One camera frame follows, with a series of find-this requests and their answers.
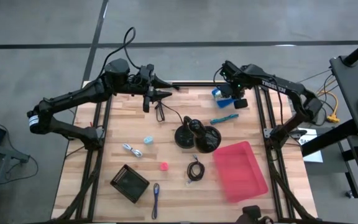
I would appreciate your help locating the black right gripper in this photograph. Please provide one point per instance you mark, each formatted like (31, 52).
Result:
(233, 77)

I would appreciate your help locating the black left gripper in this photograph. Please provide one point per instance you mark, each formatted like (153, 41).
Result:
(146, 77)

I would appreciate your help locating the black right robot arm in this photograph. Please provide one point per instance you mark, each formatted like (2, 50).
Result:
(291, 88)

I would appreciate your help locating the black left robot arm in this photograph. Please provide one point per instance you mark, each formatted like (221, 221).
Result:
(82, 93)

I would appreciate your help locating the pink plastic bin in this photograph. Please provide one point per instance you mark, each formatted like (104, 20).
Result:
(239, 172)

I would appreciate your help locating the blue plastic basket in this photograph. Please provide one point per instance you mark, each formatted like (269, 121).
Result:
(225, 103)

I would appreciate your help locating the silver mounting plate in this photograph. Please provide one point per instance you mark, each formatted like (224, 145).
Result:
(267, 133)

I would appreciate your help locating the light blue small item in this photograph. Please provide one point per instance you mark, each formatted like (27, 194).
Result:
(148, 140)

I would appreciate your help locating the pink small cylinder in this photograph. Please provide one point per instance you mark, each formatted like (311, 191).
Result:
(164, 166)

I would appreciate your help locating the black plastic basket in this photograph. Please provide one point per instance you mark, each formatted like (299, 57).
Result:
(130, 184)

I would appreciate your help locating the white paper sheet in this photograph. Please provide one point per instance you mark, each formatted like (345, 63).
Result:
(314, 158)

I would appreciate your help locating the black side desk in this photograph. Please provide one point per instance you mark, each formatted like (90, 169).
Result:
(350, 93)

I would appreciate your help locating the black aluminium frame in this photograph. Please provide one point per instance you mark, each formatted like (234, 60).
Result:
(197, 84)

